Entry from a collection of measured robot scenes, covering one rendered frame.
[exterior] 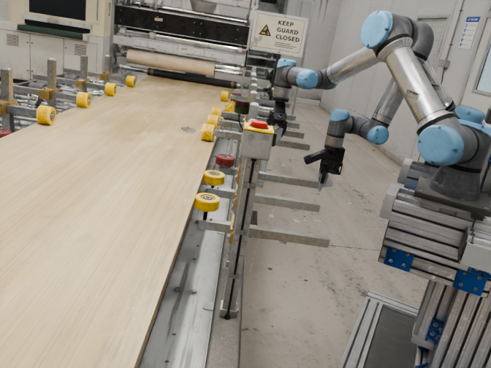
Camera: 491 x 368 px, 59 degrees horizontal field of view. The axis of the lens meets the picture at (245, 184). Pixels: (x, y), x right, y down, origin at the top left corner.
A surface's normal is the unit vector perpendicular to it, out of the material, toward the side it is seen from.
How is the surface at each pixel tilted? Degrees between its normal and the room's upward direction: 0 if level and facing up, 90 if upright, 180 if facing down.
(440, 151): 95
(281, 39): 90
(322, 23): 90
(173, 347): 0
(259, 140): 90
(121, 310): 0
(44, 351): 0
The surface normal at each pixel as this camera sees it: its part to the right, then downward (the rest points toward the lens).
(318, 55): 0.07, 0.34
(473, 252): -0.43, 0.24
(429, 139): -0.73, 0.21
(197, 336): 0.15, -0.93
